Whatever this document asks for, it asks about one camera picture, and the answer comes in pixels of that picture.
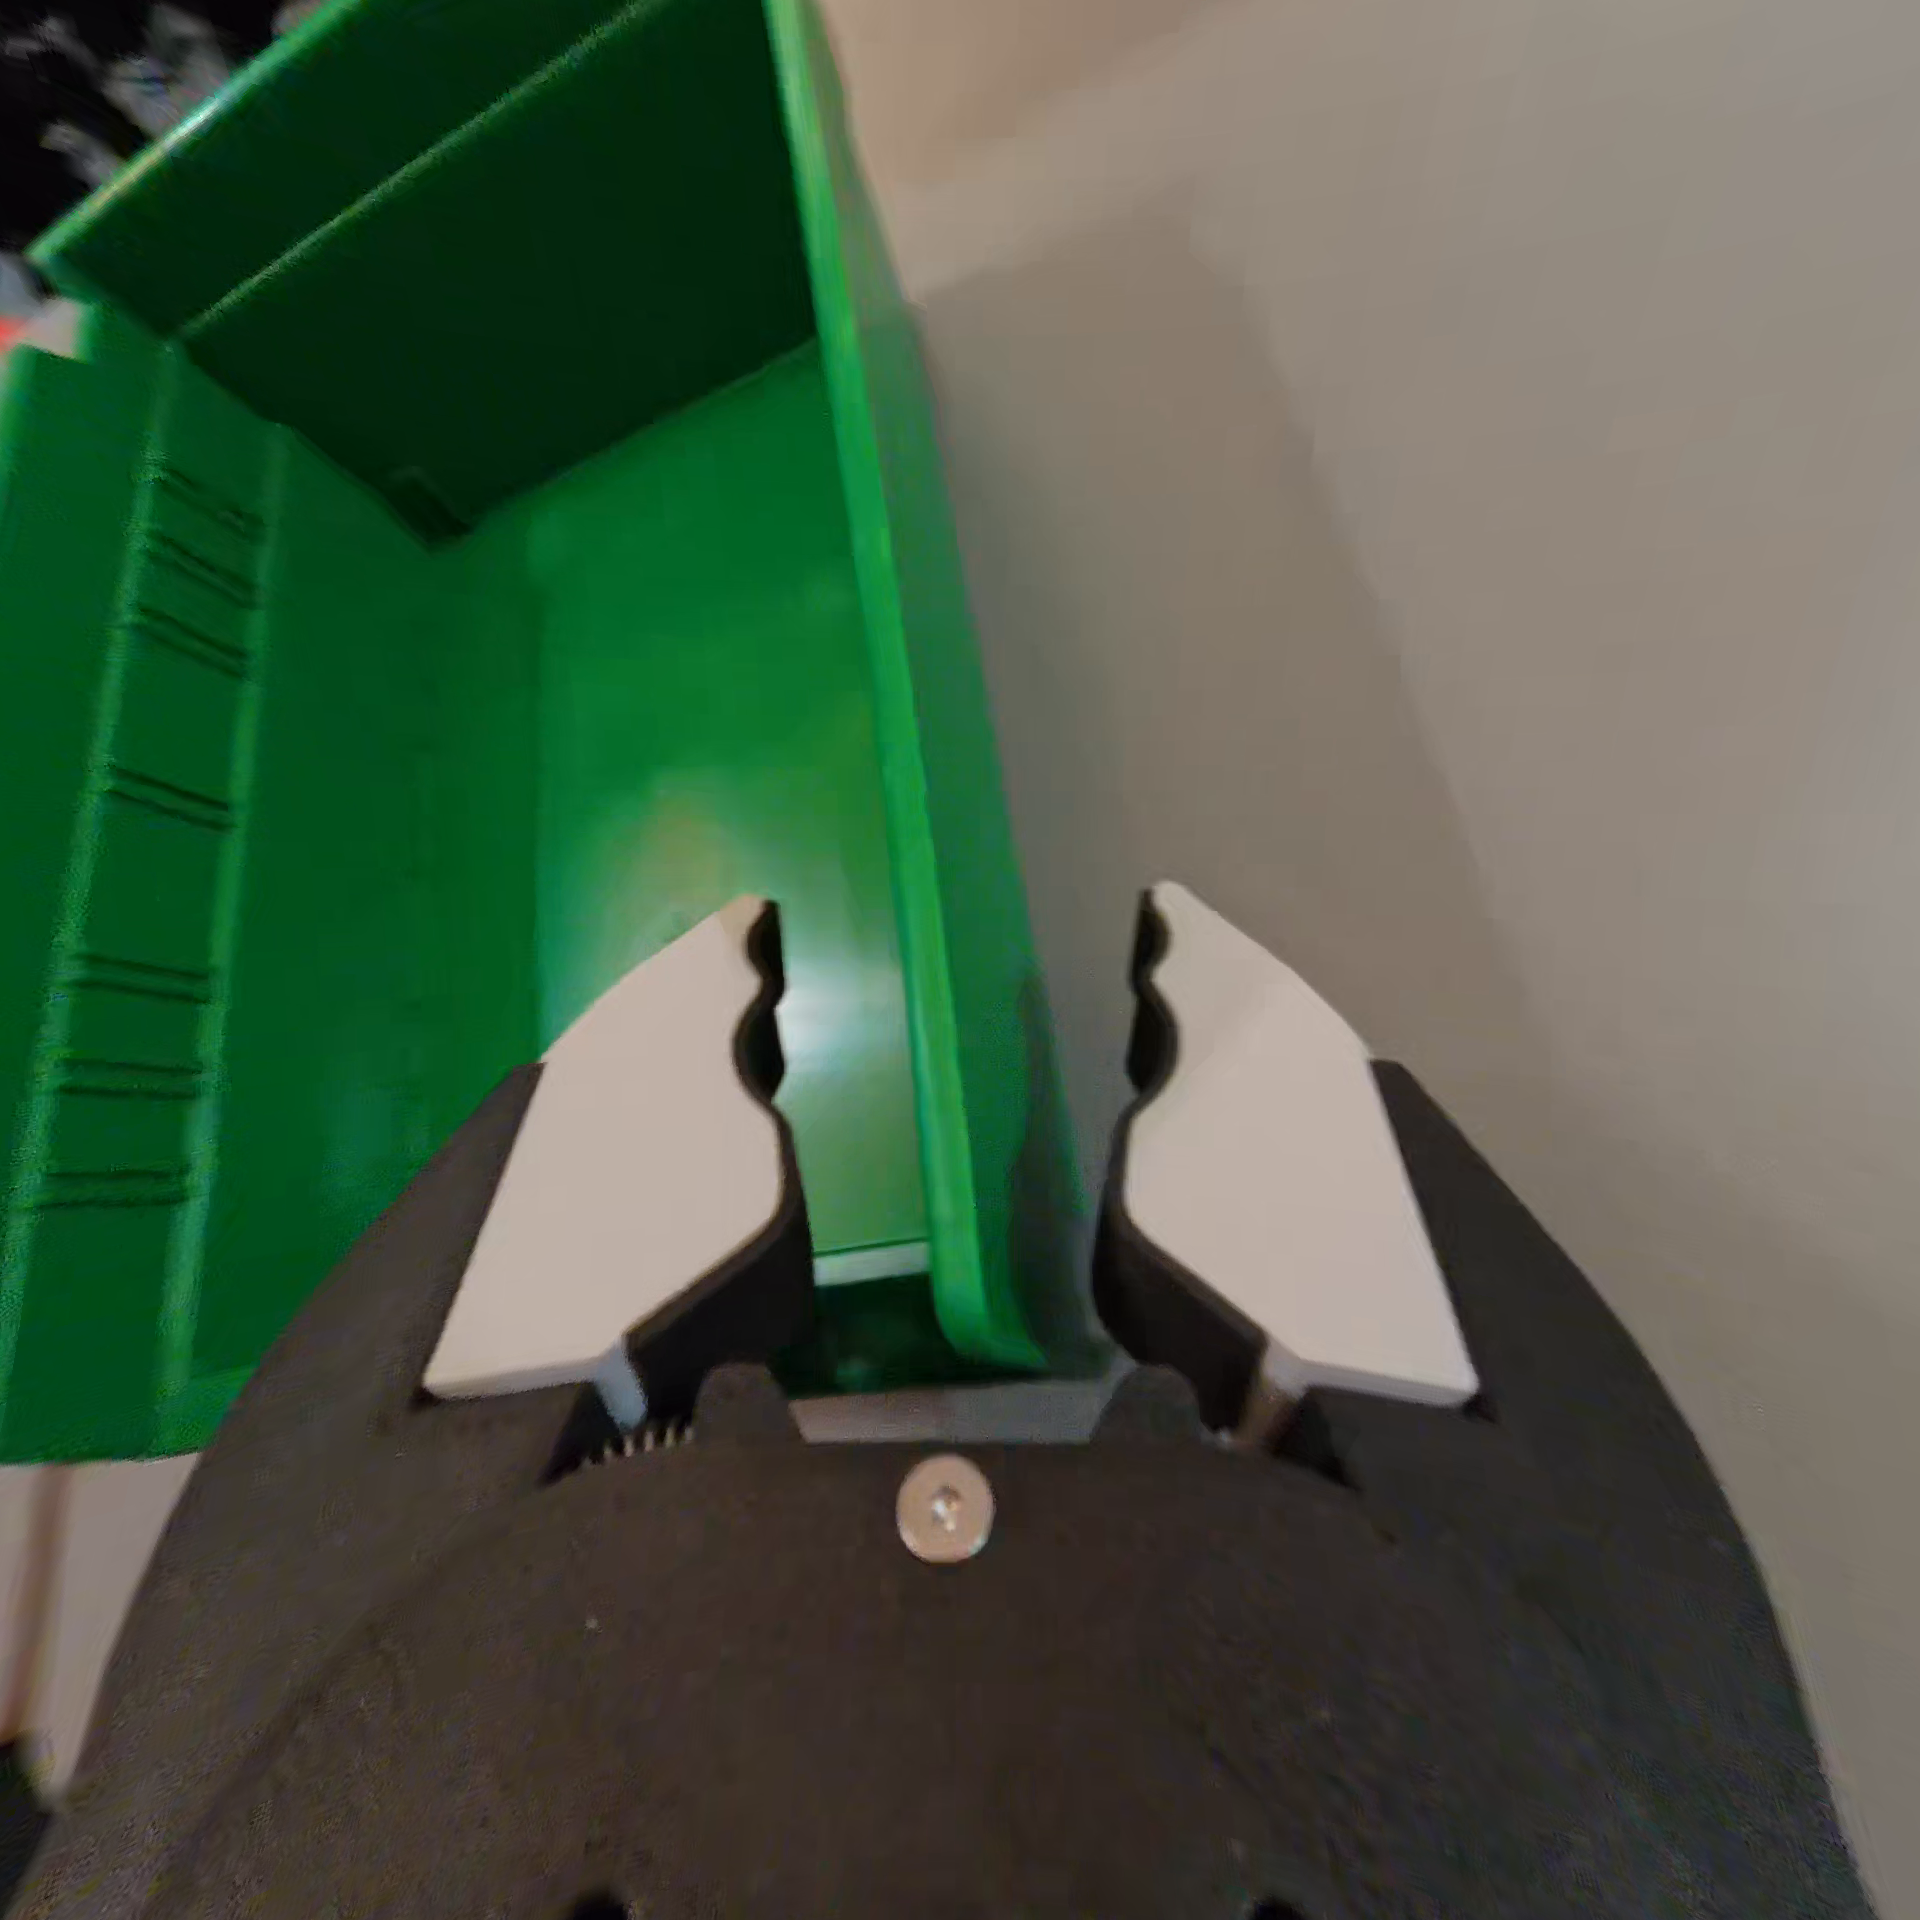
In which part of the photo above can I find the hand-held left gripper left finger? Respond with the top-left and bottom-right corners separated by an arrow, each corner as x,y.
423,895 -> 816,1426

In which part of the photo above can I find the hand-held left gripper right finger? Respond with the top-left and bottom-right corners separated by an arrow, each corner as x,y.
1093,882 -> 1480,1450

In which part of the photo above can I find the green plastic bin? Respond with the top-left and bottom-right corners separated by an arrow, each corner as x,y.
0,0 -> 1119,1465

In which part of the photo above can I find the grey desk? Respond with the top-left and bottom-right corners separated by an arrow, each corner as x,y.
0,0 -> 1920,1920

